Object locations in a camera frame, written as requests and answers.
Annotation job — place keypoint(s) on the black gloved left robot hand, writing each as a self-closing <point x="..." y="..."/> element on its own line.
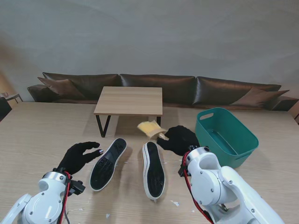
<point x="74" y="158"/>

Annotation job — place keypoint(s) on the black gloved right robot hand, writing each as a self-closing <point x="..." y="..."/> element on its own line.
<point x="181" y="140"/>

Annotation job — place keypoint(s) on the yellow canvas sneaker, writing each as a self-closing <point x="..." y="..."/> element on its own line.
<point x="153" y="172"/>
<point x="105" y="168"/>

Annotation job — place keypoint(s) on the wooden hand brush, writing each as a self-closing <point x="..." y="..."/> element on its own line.
<point x="149" y="129"/>

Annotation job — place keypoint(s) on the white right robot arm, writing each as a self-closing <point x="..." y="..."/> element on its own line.
<point x="210" y="182"/>

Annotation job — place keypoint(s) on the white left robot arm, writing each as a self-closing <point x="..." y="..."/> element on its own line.
<point x="42" y="203"/>

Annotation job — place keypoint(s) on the green plastic basin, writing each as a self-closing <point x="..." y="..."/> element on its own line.
<point x="233" y="130"/>

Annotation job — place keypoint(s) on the brown leather sofa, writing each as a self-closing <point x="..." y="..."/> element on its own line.
<point x="175" y="81"/>

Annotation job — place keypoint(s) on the small wooden black-legged table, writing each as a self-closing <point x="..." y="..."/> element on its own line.
<point x="130" y="100"/>

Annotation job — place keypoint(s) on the brown leather cushion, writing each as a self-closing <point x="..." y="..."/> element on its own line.
<point x="61" y="85"/>
<point x="257" y="96"/>

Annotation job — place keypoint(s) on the dark chair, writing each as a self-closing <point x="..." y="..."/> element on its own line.
<point x="3" y="108"/>

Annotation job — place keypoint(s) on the light wooden side table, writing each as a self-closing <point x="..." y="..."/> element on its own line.
<point x="12" y="96"/>

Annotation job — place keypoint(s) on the light wooden furniture edge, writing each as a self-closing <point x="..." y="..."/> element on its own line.
<point x="295" y="114"/>

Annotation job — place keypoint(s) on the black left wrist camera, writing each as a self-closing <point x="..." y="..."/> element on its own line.
<point x="77" y="187"/>

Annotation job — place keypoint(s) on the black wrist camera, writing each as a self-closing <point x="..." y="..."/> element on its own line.
<point x="77" y="187"/>
<point x="182" y="171"/>

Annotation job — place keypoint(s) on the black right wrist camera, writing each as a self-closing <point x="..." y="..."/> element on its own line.
<point x="182" y="171"/>

